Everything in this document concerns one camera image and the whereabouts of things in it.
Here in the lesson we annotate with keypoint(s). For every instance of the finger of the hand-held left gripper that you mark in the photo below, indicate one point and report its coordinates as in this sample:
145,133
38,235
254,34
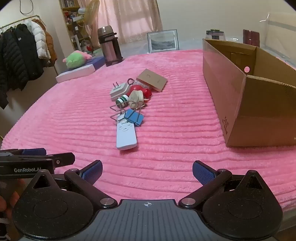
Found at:
34,152
64,158

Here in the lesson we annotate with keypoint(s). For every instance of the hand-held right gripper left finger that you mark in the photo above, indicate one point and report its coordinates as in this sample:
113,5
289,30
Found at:
92,172

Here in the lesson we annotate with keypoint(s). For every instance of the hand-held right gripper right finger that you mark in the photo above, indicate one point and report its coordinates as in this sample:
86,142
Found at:
203,173

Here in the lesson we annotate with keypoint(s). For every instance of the green white small jar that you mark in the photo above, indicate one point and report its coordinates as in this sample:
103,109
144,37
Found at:
122,101

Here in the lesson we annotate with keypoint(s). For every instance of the brown cardboard box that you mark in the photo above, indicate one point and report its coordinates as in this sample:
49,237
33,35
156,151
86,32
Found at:
231,92

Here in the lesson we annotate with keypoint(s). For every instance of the red toy figure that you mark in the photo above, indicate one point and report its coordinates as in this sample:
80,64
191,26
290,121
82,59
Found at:
146,92

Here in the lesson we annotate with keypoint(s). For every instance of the clear floss pick box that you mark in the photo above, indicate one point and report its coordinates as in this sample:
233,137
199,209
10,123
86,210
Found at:
151,78

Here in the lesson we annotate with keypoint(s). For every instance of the person's left hand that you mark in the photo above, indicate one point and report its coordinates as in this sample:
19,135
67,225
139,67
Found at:
3,205

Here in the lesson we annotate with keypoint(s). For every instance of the pink ribbed blanket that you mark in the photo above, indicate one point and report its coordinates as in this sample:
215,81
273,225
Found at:
173,139

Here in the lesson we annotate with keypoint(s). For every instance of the white remote control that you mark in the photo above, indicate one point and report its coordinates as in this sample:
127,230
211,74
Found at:
126,136

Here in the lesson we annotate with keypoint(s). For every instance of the blue binder clip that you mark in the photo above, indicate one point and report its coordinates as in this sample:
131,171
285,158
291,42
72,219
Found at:
129,114
139,120

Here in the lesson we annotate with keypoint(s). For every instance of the white power adapter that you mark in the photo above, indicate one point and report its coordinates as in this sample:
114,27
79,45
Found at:
120,91

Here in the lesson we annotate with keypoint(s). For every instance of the blue white flat box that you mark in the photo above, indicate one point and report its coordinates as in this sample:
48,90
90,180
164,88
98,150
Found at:
76,73

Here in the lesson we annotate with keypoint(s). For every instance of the black puffer jacket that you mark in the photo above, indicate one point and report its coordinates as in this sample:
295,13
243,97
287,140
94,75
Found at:
27,53
7,69

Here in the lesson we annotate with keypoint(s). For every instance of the beige rounded object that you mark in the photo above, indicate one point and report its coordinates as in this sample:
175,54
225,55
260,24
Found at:
136,96

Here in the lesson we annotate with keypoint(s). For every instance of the green pink plush toy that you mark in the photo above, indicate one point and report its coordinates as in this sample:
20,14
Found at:
75,59

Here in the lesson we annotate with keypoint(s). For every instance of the brown jacket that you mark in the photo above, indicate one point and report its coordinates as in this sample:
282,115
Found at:
51,46

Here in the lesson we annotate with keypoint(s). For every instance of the white puffer jacket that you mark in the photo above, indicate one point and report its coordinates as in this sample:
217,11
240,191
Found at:
40,39

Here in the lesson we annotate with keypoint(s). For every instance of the large steel thermos flask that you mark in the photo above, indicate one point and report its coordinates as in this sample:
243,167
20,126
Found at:
108,48

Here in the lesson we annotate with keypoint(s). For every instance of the metal clothes rack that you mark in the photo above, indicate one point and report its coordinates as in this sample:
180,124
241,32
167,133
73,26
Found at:
23,18

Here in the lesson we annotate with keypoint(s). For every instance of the framed landscape picture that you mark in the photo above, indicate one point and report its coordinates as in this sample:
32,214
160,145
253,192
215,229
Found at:
163,41

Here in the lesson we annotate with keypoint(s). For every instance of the glass jar with dark lid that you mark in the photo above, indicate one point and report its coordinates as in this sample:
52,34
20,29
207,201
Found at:
215,34

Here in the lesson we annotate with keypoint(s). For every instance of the wooden bookshelf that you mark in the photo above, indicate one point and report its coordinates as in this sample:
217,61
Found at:
69,14

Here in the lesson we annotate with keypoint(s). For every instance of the maroon thermos jar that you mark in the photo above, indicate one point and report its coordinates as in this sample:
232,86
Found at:
251,37

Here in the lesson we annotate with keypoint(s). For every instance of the standing fan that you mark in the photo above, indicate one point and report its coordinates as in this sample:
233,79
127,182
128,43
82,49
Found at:
91,11

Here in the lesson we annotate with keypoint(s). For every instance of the pink curtain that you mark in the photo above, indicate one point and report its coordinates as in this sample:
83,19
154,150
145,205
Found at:
129,18

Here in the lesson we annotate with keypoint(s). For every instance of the clear plastic cover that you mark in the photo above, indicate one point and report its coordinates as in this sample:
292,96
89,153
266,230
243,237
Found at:
277,34

